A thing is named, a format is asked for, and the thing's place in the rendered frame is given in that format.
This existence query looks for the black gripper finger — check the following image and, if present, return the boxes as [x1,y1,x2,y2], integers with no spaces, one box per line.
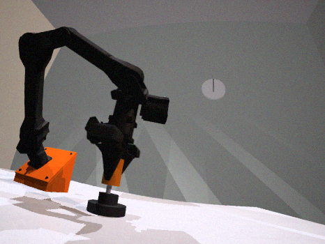
[121,154,135,173]
[96,143,125,181]

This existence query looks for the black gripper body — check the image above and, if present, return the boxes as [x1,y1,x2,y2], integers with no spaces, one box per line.
[86,111,140,158]

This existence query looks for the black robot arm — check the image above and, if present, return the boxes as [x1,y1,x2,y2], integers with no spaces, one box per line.
[16,26,169,169]

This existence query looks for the orange knob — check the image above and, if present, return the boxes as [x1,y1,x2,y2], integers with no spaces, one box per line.
[101,159,124,186]

